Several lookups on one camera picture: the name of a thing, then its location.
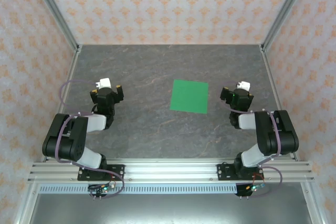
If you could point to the green square paper sheet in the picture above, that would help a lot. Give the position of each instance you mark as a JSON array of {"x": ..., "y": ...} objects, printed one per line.
[{"x": 189, "y": 96}]

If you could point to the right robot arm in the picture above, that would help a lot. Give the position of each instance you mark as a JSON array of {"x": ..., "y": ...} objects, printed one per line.
[{"x": 273, "y": 134}]

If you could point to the grey metal sheet panel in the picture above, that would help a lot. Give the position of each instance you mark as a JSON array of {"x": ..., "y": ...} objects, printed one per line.
[{"x": 168, "y": 211}]

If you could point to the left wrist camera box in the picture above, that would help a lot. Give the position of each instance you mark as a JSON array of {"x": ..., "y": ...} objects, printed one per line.
[{"x": 104, "y": 83}]

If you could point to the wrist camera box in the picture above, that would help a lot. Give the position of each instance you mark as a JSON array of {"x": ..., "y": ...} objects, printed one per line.
[
  {"x": 104, "y": 83},
  {"x": 244, "y": 85}
]

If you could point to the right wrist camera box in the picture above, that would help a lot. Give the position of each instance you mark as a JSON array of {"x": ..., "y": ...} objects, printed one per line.
[{"x": 244, "y": 85}]

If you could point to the aluminium table side rail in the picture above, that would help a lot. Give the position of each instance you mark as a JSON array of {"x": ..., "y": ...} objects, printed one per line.
[
  {"x": 70, "y": 72},
  {"x": 270, "y": 72}
]

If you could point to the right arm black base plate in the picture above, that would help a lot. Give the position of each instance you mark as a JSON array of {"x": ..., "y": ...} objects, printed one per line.
[{"x": 224, "y": 172}]

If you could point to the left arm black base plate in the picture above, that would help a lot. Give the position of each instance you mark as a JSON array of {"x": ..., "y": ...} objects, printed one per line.
[{"x": 116, "y": 171}]

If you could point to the aluminium frame post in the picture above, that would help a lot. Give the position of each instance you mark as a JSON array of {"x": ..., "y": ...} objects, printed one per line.
[
  {"x": 57, "y": 11},
  {"x": 283, "y": 11},
  {"x": 27, "y": 203},
  {"x": 312, "y": 205}
]

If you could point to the aluminium mounting rail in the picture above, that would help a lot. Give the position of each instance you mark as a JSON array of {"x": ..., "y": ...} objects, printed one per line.
[{"x": 170, "y": 170}]

